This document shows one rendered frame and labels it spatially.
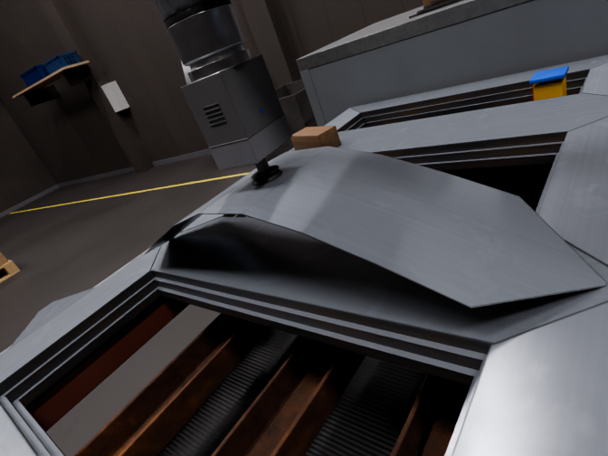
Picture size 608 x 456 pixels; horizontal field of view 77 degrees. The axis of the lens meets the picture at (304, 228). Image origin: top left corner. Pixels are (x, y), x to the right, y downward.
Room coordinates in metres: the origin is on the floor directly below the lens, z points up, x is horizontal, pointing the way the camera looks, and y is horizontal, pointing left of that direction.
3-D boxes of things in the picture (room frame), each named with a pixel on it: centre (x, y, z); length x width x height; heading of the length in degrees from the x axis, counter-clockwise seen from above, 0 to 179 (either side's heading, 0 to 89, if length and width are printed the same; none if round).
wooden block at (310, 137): (0.96, -0.11, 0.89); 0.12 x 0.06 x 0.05; 28
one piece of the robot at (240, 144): (0.50, 0.03, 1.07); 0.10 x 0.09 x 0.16; 52
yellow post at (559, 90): (0.75, -0.58, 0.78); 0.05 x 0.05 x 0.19; 44
